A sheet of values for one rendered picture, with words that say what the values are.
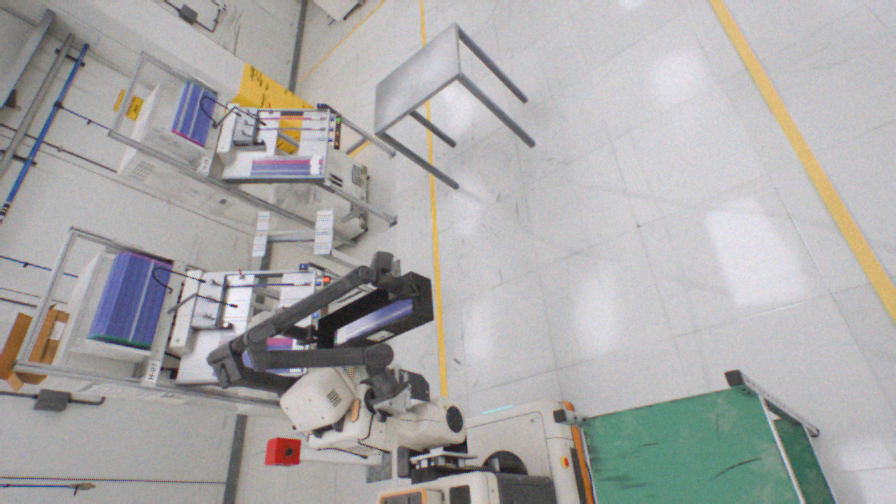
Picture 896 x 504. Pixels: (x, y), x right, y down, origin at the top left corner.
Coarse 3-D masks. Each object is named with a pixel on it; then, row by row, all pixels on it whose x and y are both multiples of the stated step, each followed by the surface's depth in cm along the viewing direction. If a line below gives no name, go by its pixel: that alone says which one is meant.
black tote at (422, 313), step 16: (416, 288) 178; (352, 304) 199; (368, 304) 201; (384, 304) 199; (416, 304) 174; (432, 304) 181; (320, 320) 210; (336, 320) 212; (352, 320) 210; (400, 320) 176; (416, 320) 177; (432, 320) 178; (368, 336) 186; (384, 336) 188
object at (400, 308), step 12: (408, 300) 185; (384, 312) 192; (396, 312) 187; (408, 312) 183; (348, 324) 205; (360, 324) 200; (372, 324) 194; (384, 324) 191; (336, 336) 208; (348, 336) 202
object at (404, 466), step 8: (464, 440) 200; (400, 448) 202; (408, 448) 200; (432, 448) 197; (448, 448) 204; (456, 448) 201; (464, 448) 198; (400, 456) 201; (408, 456) 198; (416, 456) 191; (424, 456) 188; (432, 456) 186; (440, 456) 186; (448, 456) 189; (456, 456) 190; (464, 456) 193; (472, 456) 197; (400, 464) 199; (408, 464) 197; (416, 464) 190; (440, 464) 184; (456, 464) 192; (464, 464) 194; (400, 472) 198; (408, 472) 195
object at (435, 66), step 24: (456, 24) 287; (432, 48) 293; (456, 48) 275; (480, 48) 304; (408, 72) 302; (432, 72) 283; (456, 72) 266; (384, 96) 312; (408, 96) 292; (432, 96) 279; (480, 96) 280; (384, 120) 301; (504, 120) 297; (528, 144) 317; (432, 168) 336
